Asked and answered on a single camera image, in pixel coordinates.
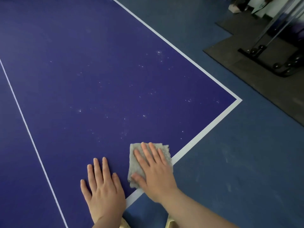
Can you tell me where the small beige box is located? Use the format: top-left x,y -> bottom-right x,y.
228,3 -> 242,14

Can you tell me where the blue table tennis table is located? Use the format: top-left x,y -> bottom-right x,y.
0,0 -> 243,228

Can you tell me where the black gym machine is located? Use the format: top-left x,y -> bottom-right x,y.
237,0 -> 304,78

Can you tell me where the grey cleaning cloth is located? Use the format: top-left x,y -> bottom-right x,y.
127,142 -> 173,189

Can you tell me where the cream left slipper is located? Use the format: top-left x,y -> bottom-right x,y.
118,217 -> 131,228

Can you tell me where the black rubber floor mat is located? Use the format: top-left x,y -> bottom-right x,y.
203,9 -> 304,127

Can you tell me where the person's right hand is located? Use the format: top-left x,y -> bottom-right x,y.
131,142 -> 179,203

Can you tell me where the person's left hand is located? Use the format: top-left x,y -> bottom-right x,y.
80,157 -> 126,225

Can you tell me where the cream slipper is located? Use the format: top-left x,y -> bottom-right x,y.
118,217 -> 131,228
165,215 -> 179,228

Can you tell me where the cream right slipper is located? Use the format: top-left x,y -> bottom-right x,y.
165,215 -> 179,228

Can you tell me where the person's left forearm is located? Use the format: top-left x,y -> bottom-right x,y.
91,215 -> 125,228

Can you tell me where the person's right forearm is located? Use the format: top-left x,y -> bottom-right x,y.
164,187 -> 240,228

